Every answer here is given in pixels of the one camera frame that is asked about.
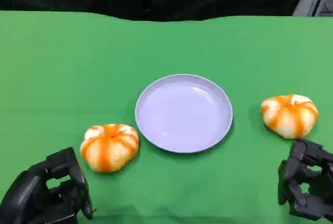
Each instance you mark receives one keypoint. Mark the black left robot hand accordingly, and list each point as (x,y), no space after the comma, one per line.
(31,192)

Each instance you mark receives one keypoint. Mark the orange white toy bread roll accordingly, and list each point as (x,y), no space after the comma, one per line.
(109,148)
(289,116)

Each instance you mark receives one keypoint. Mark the lilac plate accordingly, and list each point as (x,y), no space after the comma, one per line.
(183,113)

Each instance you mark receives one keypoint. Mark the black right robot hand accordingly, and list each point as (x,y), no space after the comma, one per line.
(307,179)

